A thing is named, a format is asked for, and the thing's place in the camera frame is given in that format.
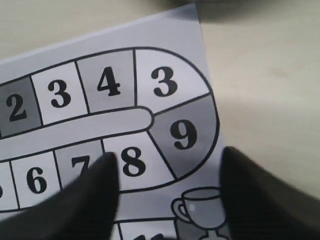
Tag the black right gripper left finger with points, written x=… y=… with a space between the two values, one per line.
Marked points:
x=84 y=210

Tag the round stainless steel bowl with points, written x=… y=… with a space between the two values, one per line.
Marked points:
x=235 y=4

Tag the printed paper game board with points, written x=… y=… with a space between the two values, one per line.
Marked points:
x=140 y=90

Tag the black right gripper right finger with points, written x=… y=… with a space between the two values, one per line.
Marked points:
x=260 y=206

